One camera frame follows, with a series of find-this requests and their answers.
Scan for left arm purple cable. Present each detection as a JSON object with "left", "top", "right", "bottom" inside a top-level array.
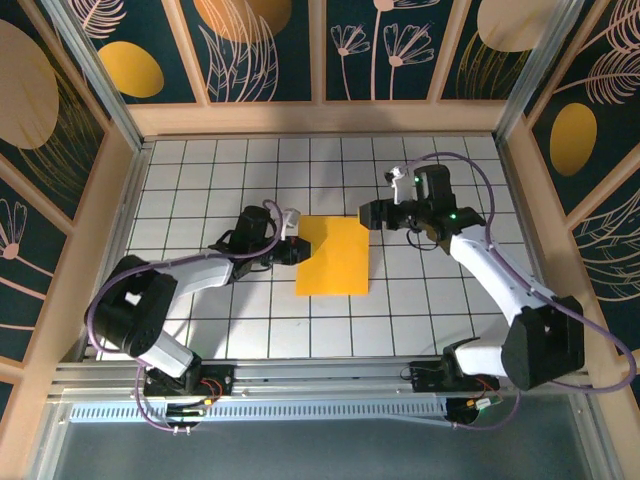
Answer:
[{"left": 84, "top": 199, "right": 281, "bottom": 434}]

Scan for right base power wires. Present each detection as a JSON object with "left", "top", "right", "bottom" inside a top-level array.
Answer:
[{"left": 467, "top": 387, "right": 502, "bottom": 410}]

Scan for aluminium side rail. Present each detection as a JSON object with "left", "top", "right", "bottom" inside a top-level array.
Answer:
[
  {"left": 497, "top": 139, "right": 584, "bottom": 357},
  {"left": 79, "top": 142, "right": 154, "bottom": 362}
]

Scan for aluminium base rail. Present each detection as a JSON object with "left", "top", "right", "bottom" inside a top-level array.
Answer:
[{"left": 47, "top": 353, "right": 594, "bottom": 402}]

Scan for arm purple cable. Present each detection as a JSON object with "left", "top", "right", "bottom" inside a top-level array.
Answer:
[
  {"left": 84, "top": 199, "right": 281, "bottom": 434},
  {"left": 397, "top": 152, "right": 639, "bottom": 431}
]

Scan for yellow paper sheet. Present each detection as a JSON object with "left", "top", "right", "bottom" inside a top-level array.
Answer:
[{"left": 294, "top": 214, "right": 371, "bottom": 297}]

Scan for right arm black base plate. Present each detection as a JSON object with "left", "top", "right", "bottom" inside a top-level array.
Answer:
[{"left": 408, "top": 358, "right": 501, "bottom": 394}]

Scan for left base power wires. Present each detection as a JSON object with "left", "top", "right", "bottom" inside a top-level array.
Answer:
[{"left": 198, "top": 377, "right": 225, "bottom": 409}]

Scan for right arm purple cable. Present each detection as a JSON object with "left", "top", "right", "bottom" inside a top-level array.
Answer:
[{"left": 397, "top": 152, "right": 639, "bottom": 431}]

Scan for base power wires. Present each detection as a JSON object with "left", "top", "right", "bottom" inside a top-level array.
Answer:
[
  {"left": 467, "top": 387, "right": 502, "bottom": 410},
  {"left": 198, "top": 377, "right": 225, "bottom": 409}
]

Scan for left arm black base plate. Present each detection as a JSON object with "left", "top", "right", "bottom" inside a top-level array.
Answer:
[{"left": 143, "top": 360, "right": 236, "bottom": 400}]

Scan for aluminium corner post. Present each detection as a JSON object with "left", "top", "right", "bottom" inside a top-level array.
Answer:
[
  {"left": 492, "top": 0, "right": 599, "bottom": 144},
  {"left": 42, "top": 0, "right": 149, "bottom": 154}
]

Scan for grey slotted cable duct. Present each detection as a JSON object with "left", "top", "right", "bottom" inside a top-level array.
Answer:
[{"left": 67, "top": 399, "right": 451, "bottom": 426}]

